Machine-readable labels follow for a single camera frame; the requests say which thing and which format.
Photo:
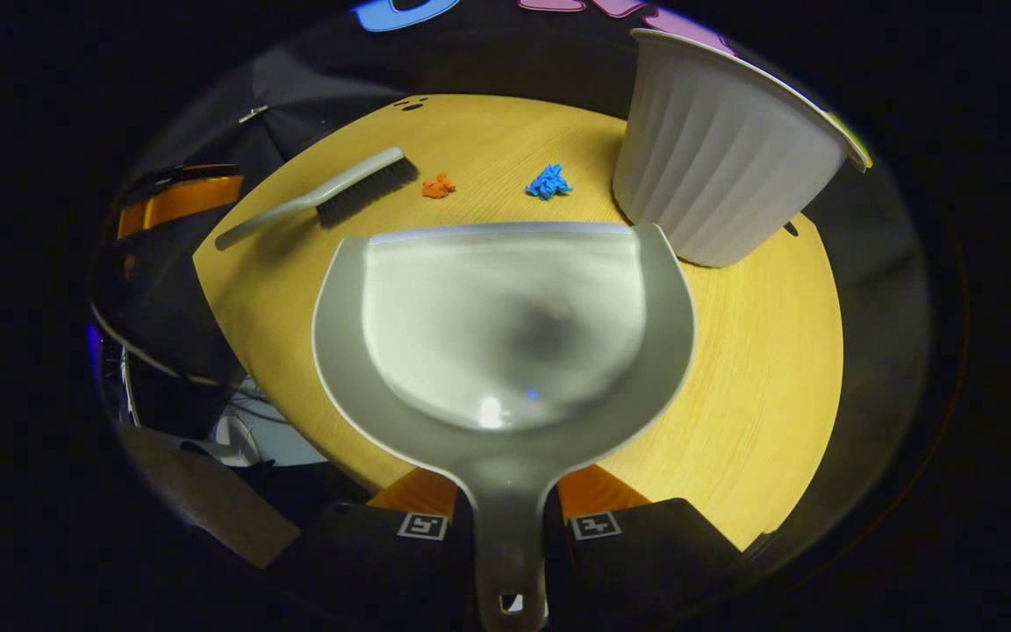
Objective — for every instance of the black backdrop cloth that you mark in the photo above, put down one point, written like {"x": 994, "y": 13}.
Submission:
{"x": 488, "y": 61}

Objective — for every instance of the small backdrop clip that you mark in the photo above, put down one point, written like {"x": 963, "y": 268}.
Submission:
{"x": 253, "y": 113}

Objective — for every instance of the small grey broom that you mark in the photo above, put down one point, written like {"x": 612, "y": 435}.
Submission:
{"x": 339, "y": 189}

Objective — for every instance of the grey plastic dustpan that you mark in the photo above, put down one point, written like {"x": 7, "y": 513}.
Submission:
{"x": 505, "y": 333}

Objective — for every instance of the orange paper trash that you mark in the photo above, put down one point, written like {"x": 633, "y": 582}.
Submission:
{"x": 438, "y": 186}

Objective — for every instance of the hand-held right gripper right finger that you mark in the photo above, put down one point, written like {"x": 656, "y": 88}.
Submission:
{"x": 637, "y": 562}

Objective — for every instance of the white ribbed garbage bin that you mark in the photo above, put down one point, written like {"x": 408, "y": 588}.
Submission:
{"x": 716, "y": 158}

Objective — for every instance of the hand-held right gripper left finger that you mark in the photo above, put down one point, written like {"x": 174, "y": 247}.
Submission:
{"x": 383, "y": 562}

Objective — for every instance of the person's leg in beige trousers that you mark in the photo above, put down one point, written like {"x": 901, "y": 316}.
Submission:
{"x": 207, "y": 491}

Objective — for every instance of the white object on floor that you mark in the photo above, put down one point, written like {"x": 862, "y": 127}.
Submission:
{"x": 260, "y": 439}

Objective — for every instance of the blue paper trash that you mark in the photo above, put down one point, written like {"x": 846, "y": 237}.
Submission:
{"x": 548, "y": 182}

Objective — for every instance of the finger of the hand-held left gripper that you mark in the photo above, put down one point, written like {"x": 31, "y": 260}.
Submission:
{"x": 181, "y": 200}

